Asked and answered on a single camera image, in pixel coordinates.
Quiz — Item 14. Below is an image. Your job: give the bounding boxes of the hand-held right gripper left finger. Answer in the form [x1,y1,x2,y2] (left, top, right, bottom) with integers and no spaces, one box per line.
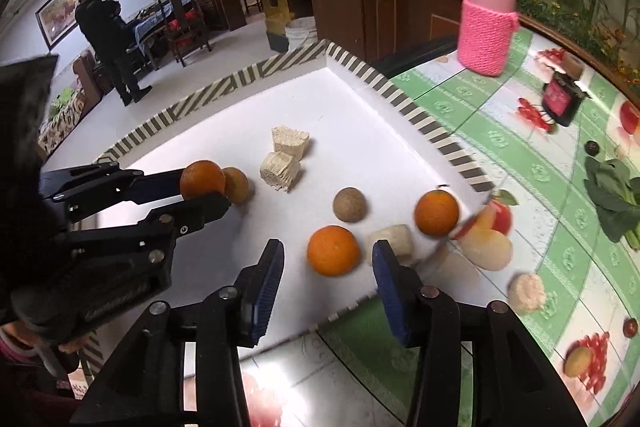
[70,238,286,427]

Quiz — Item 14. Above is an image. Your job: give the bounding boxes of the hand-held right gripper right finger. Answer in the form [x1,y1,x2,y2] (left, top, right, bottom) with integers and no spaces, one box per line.
[371,239,588,427]

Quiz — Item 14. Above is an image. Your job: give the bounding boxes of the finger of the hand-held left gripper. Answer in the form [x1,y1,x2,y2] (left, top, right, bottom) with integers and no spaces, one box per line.
[62,191,232,259]
[39,161,188,224]

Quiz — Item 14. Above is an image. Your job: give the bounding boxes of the orange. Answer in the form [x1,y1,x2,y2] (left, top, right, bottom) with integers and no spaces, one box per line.
[306,225,362,279]
[414,189,461,238]
[179,160,227,202]

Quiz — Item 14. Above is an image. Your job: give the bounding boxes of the white striped-edge foam tray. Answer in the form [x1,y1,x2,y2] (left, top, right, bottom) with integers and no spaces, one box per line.
[40,39,496,403]

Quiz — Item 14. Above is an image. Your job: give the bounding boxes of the person's left hand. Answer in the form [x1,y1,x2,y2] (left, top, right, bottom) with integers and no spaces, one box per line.
[0,319,96,383]

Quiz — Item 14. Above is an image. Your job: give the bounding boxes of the patterned sofa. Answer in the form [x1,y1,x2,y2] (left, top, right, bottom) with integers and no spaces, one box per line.
[37,49,106,158]

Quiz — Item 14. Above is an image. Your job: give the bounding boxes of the dark wooden chair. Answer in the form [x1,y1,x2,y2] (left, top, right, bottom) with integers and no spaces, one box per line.
[154,0,213,68]

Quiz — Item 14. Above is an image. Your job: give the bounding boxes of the table with blue cloth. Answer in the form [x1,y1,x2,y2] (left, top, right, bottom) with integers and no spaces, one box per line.
[127,4,176,70]

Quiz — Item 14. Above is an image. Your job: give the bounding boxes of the white bucket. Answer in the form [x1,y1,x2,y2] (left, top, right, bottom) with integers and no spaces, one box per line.
[285,18,319,52]

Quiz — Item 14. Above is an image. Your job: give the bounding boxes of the dark green leaf vegetable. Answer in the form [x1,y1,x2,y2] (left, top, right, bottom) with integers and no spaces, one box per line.
[584,157,640,251]

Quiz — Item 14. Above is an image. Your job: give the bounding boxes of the dark jar with pink label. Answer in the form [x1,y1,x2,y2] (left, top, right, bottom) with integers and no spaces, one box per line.
[542,72,586,128]

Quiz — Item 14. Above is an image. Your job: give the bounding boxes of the wooden counter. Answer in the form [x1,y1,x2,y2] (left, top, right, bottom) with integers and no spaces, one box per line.
[272,0,471,68]

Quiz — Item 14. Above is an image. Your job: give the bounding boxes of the pink knit-sleeve bottle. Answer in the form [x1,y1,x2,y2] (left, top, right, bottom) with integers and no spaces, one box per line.
[457,0,521,78]

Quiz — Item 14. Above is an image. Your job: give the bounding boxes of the framed wall painting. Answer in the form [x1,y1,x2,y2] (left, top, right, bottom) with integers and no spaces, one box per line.
[35,0,130,50]

